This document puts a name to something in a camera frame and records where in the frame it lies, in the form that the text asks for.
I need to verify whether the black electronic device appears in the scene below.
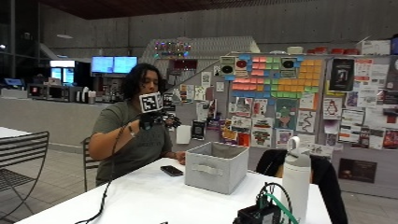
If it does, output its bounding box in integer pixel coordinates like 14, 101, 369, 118
232, 203, 284, 224

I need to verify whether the white insulated bottle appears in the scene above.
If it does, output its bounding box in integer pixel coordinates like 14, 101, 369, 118
280, 135, 313, 224

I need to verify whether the grey fabric storage box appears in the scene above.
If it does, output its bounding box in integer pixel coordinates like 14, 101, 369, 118
183, 141, 251, 196

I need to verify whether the white side table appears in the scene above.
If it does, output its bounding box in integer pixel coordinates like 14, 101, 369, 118
0, 126, 32, 140

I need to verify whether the black smartphone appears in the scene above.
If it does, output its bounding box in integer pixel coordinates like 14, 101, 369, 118
160, 164, 186, 178

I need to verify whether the white paper sheet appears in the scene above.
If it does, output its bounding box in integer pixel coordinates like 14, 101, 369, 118
176, 124, 193, 146

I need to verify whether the black chair behind person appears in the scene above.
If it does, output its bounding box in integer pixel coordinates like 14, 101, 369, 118
82, 136, 102, 193

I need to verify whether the notice board with posters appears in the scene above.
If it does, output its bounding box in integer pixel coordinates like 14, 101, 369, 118
167, 53, 398, 200

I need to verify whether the white marker cube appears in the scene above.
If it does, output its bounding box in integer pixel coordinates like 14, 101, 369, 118
139, 91, 164, 114

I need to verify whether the black looped cable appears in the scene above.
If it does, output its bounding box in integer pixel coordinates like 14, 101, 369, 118
256, 181, 295, 216

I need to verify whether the black glove cable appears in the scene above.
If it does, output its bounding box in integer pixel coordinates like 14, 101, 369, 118
74, 115, 144, 224

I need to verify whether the green cable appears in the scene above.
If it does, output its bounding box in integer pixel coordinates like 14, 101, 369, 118
260, 191, 301, 224

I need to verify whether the blue wall monitor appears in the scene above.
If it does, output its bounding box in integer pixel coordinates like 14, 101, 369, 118
91, 55, 116, 75
114, 55, 140, 75

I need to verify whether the lit drinks fridge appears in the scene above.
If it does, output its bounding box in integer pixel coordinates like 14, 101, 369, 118
48, 59, 80, 88

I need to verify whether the the person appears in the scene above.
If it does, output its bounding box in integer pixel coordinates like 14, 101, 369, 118
87, 63, 188, 188

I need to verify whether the grey service counter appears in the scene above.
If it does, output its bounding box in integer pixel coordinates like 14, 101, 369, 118
0, 96, 110, 154

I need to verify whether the group of coloured sticky notes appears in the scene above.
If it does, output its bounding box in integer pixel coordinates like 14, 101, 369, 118
231, 54, 325, 100

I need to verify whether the dark poster with white border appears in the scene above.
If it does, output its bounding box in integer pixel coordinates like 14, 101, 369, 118
329, 58, 356, 92

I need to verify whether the black slatted metal chair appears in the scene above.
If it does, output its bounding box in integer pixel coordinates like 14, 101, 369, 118
0, 131, 51, 220

